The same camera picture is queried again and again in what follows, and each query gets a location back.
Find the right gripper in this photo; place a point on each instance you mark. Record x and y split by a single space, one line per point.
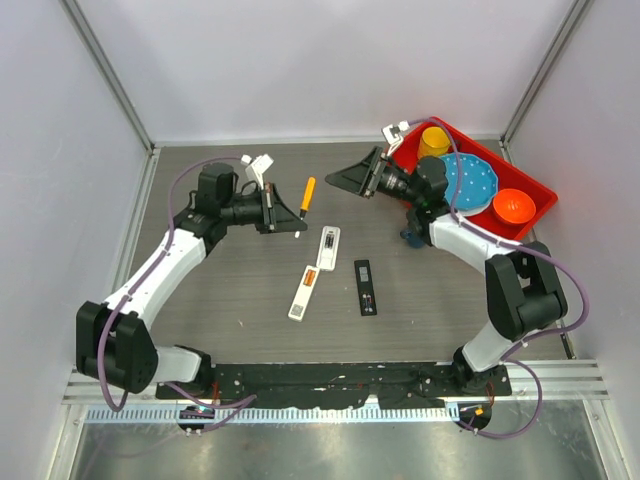
357 178

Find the red plastic tray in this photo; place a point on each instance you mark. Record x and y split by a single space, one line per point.
508 175

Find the white remote with orange batteries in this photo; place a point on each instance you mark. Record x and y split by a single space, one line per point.
303 293

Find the orange handle screwdriver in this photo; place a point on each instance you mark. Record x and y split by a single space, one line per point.
307 197

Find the white grey plate underneath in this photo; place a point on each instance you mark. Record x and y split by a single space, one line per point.
468 212

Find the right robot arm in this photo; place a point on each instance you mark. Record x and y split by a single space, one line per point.
523 291

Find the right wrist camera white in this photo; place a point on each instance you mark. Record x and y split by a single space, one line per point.
394 135

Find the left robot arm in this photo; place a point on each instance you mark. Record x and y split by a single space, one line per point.
113 337

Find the black remote control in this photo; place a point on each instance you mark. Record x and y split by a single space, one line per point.
365 289

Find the dark blue mug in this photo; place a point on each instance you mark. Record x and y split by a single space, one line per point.
412 239

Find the orange bowl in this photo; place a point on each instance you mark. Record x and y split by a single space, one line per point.
513 206

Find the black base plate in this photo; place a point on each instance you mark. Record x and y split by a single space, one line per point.
340 386

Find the yellow cup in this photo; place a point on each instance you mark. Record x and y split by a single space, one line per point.
433 142

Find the blue polka dot plate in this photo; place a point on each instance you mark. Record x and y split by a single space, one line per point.
479 182

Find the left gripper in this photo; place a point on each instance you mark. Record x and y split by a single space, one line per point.
275 215

